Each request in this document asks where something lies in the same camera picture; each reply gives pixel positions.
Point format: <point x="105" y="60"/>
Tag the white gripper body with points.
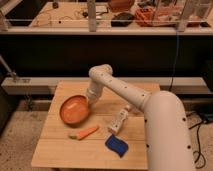
<point x="93" y="93"/>

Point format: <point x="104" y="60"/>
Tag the orange ceramic bowl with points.
<point x="74" y="110"/>

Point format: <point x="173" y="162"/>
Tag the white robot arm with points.
<point x="167" y="135"/>

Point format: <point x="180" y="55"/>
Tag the white plastic bottle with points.
<point x="116" y="123"/>

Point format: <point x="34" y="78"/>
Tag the orange toy carrot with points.
<point x="84" y="133"/>

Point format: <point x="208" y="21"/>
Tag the wooden table board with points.
<point x="55" y="148"/>

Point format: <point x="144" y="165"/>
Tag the blue sponge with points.
<point x="117" y="145"/>

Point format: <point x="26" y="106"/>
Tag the black object on bench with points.
<point x="122" y="19"/>

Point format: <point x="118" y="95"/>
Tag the metal clamp at left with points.
<point x="12" y="74"/>

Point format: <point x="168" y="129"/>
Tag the orange crate on bench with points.
<point x="151" y="17"/>

